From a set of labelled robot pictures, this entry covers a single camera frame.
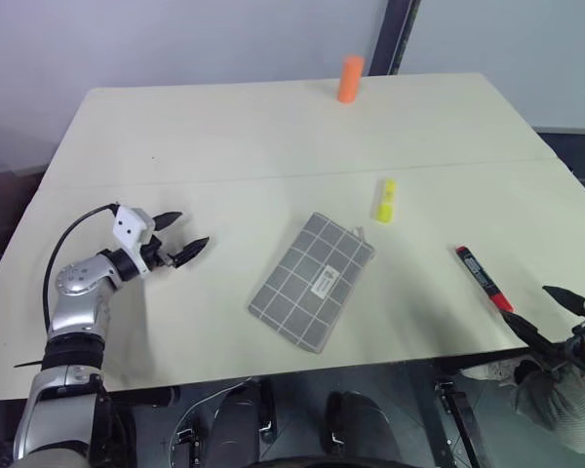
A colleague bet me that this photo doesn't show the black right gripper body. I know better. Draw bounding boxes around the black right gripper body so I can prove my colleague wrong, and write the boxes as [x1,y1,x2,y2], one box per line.
[551,319,585,382]

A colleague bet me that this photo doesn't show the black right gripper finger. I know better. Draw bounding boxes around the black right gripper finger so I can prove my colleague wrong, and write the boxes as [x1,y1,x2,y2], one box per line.
[500,310,563,353]
[541,285,585,316]

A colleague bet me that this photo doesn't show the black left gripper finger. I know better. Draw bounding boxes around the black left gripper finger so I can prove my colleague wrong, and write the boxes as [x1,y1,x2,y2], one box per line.
[172,236,211,270]
[153,211,184,232]

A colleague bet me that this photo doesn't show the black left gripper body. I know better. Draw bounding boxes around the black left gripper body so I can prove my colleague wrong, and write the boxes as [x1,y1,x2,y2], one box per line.
[140,235,182,278]

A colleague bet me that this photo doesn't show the grey checked pencil pouch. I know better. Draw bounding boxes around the grey checked pencil pouch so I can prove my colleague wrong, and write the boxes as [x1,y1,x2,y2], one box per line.
[246,212,376,354]

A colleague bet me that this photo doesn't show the grey-green knitted cloth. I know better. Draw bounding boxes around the grey-green knitted cloth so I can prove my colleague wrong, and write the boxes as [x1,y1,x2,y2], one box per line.
[512,359,585,456]

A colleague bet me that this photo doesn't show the white shoe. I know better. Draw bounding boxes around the white shoe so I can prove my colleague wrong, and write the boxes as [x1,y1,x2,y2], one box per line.
[460,359,521,386]

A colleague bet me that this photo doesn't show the red and black marker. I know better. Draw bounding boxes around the red and black marker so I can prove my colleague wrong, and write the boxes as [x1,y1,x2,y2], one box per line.
[454,246,515,314]

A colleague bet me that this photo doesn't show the dark rounded shape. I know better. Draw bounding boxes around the dark rounded shape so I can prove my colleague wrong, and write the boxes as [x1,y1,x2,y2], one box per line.
[208,377,280,460]

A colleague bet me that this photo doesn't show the yellow highlighter pen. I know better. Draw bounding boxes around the yellow highlighter pen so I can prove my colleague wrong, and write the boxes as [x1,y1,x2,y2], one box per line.
[370,178,398,225]

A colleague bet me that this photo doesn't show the orange cylinder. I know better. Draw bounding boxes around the orange cylinder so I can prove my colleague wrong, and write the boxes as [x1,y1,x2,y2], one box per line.
[336,55,367,105]

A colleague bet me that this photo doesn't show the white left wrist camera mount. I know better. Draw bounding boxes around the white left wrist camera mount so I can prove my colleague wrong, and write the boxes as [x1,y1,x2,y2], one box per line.
[112,206,156,277]

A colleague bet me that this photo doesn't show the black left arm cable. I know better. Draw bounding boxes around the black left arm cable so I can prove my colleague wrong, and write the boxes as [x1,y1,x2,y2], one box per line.
[41,203,121,338]

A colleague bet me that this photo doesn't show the black table frame bar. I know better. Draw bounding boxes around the black table frame bar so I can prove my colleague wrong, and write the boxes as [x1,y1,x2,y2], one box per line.
[434,380,484,468]

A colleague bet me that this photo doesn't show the dark vertical post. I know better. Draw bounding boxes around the dark vertical post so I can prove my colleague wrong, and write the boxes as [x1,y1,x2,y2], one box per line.
[369,0,423,78]

